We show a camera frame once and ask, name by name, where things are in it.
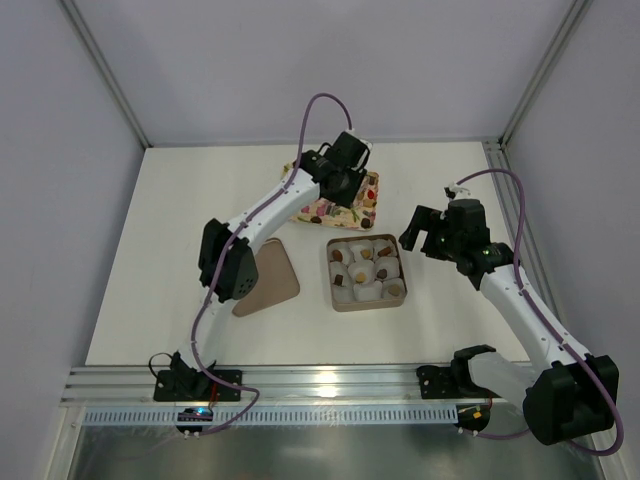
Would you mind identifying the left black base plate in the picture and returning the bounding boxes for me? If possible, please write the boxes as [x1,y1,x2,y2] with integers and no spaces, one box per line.
[152,370,241,402]

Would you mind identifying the aluminium rail frame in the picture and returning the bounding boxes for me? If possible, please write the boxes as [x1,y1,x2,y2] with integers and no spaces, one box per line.
[59,362,599,409]

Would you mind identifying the purple cable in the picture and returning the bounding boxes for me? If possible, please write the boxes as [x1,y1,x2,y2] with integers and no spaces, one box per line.
[443,168,625,456]
[191,92,356,436]

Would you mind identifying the tan square tin box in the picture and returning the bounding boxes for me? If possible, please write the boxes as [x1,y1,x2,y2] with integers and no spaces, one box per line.
[326,234,408,313]

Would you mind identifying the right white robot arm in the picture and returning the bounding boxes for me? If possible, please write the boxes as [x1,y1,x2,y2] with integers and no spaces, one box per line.
[400,199,624,445]

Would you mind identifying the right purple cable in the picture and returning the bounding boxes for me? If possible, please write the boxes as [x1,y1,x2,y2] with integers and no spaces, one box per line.
[443,168,625,456]

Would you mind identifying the slotted grey cable duct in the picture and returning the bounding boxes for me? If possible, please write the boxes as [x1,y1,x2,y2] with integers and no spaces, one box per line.
[82,404,458,427]

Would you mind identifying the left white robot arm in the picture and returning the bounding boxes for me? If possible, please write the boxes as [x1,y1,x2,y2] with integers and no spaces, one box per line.
[167,130,372,400]

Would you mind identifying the tan square tin lid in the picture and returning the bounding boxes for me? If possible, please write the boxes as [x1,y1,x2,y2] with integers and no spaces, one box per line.
[232,238,301,318]

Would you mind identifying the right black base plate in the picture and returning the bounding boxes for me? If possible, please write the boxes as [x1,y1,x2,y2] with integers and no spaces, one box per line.
[416,365,492,400]

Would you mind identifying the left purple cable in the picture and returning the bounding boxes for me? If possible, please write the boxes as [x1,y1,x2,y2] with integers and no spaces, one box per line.
[191,92,356,436]

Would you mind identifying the floral pattern tray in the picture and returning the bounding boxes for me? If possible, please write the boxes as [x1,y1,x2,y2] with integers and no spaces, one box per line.
[289,171,380,231]

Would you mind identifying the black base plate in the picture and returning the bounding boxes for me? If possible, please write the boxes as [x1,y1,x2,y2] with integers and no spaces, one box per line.
[152,370,241,402]
[416,365,492,400]

